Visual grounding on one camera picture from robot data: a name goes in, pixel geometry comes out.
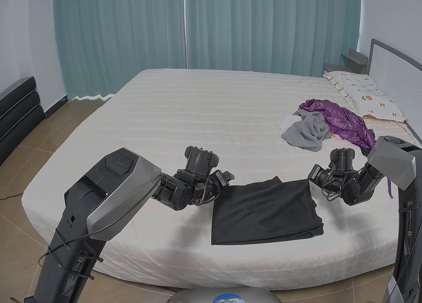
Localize black T-shirt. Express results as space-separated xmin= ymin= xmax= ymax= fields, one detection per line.
xmin=211 ymin=176 xmax=325 ymax=246

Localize black chest of drawers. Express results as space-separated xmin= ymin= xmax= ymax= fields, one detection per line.
xmin=0 ymin=77 xmax=45 ymax=165

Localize bed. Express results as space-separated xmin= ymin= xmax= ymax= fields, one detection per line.
xmin=21 ymin=38 xmax=422 ymax=289

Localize purple garment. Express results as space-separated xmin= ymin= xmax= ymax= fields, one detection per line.
xmin=299 ymin=99 xmax=394 ymax=199

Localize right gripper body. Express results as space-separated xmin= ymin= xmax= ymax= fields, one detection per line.
xmin=308 ymin=164 xmax=332 ymax=190

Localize blue-green curtain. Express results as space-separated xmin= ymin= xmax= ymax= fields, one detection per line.
xmin=53 ymin=0 xmax=188 ymax=100
xmin=185 ymin=0 xmax=361 ymax=76

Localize grey garment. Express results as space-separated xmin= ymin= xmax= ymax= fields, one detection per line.
xmin=281 ymin=112 xmax=331 ymax=152

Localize grey bedside table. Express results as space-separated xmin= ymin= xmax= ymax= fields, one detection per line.
xmin=323 ymin=48 xmax=368 ymax=74

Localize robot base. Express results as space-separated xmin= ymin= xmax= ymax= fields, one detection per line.
xmin=166 ymin=288 xmax=274 ymax=303

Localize white garment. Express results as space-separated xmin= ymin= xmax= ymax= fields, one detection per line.
xmin=280 ymin=115 xmax=302 ymax=132

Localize white printed pillow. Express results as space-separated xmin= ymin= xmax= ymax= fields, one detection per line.
xmin=322 ymin=71 xmax=407 ymax=122

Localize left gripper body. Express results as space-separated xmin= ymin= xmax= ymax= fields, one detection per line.
xmin=203 ymin=170 xmax=230 ymax=204

